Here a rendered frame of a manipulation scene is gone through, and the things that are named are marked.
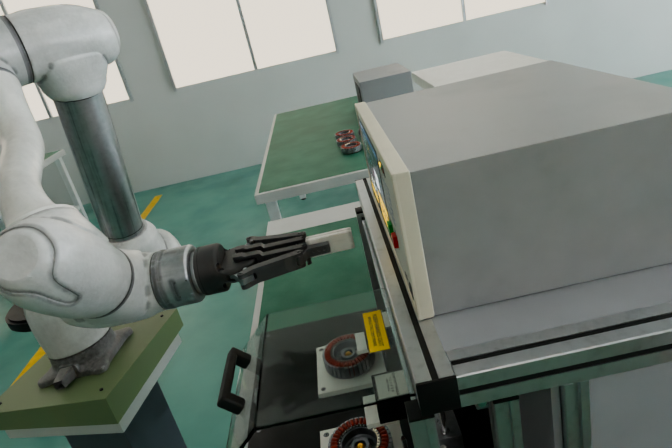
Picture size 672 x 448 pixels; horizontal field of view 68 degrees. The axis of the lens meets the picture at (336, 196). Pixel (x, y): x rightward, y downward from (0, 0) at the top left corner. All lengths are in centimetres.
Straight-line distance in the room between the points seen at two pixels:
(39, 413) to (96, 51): 83
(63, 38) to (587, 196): 96
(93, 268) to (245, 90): 487
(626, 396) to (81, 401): 108
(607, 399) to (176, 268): 58
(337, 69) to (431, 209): 485
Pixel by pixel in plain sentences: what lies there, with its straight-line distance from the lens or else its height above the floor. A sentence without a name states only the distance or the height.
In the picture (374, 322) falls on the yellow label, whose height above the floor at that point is 107.
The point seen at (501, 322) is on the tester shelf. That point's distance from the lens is 66.
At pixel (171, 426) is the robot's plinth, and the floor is 49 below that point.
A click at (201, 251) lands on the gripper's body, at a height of 122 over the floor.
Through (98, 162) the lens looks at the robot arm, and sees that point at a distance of 125.
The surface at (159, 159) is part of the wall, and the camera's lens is 582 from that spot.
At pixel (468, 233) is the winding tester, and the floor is 122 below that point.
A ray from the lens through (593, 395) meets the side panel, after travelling 70.
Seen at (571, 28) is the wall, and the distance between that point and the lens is 606.
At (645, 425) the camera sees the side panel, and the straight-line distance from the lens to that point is 76.
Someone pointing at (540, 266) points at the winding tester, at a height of 115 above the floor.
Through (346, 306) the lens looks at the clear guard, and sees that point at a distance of 82.
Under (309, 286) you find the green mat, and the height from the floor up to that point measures 75.
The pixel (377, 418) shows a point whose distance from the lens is 89.
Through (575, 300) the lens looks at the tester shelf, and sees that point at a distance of 70.
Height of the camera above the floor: 152
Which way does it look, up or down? 21 degrees down
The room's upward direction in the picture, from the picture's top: 13 degrees counter-clockwise
